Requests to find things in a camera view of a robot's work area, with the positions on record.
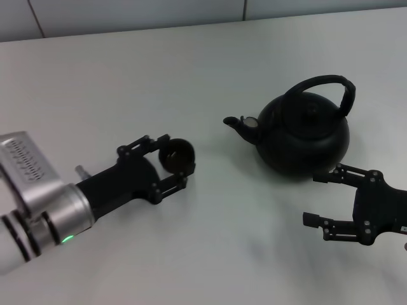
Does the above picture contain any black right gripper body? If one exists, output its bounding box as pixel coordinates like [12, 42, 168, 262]
[352, 175, 407, 246]

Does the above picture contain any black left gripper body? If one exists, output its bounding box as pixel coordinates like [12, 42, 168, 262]
[76, 144, 160, 223]

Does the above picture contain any small dark teacup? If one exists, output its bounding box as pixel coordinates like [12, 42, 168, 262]
[158, 138, 196, 173]

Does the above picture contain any black teapot with arched handle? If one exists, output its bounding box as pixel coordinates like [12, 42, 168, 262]
[223, 74, 357, 184]

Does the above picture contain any silver metal connector plug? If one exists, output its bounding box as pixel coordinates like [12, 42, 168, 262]
[74, 165, 92, 179]

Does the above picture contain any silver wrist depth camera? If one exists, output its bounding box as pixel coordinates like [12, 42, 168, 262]
[0, 131, 64, 210]

